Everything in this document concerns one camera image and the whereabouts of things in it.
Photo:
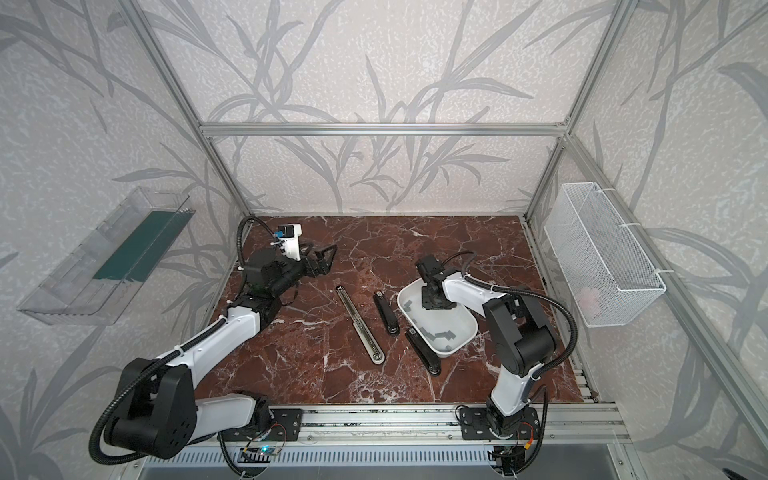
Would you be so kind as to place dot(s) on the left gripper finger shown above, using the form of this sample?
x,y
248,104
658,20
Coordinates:
x,y
327,253
322,268

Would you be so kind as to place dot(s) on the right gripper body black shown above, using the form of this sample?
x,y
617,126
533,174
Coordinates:
x,y
435,297

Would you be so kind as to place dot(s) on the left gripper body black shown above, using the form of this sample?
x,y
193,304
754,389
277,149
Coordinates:
x,y
313,261

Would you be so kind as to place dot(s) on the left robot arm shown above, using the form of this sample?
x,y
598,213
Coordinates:
x,y
155,411

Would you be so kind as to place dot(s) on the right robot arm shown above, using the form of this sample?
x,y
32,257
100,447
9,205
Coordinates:
x,y
525,341

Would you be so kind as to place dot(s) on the white plastic tray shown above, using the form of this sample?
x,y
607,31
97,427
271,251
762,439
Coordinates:
x,y
466,325

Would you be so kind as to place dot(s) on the staple strips in tray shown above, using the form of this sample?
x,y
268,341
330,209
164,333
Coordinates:
x,y
436,326

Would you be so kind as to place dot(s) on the green circuit board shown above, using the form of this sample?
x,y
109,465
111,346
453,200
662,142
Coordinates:
x,y
260,454

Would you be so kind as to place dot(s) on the aluminium front rail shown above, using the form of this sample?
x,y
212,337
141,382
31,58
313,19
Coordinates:
x,y
441,424

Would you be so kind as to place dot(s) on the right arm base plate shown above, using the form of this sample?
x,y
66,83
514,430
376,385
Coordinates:
x,y
486,423

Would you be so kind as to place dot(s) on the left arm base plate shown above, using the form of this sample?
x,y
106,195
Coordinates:
x,y
284,426

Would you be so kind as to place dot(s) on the clear plastic wall bin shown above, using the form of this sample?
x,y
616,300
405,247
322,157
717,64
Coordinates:
x,y
97,281

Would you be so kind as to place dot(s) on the white wire mesh basket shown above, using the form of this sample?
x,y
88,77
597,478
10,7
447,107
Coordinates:
x,y
608,273

